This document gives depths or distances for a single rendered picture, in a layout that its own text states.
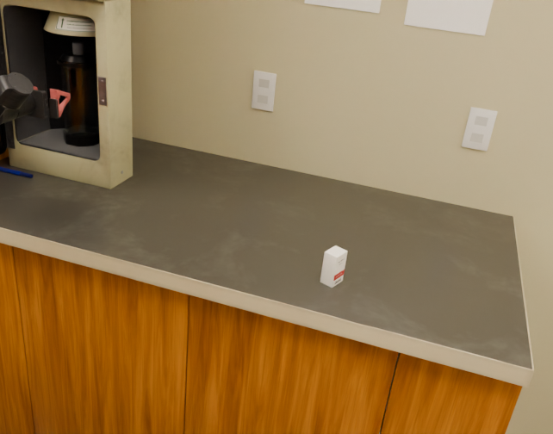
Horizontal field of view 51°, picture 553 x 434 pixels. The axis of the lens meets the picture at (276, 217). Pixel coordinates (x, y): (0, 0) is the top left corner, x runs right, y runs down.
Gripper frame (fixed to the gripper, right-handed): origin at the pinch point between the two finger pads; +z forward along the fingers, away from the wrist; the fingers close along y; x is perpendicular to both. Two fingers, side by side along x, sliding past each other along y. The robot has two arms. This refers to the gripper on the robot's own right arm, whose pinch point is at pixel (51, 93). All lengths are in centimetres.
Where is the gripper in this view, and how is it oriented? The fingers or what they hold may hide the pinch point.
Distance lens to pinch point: 156.8
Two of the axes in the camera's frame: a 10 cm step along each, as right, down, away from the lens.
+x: -0.8, 8.9, 4.5
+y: -9.4, -2.2, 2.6
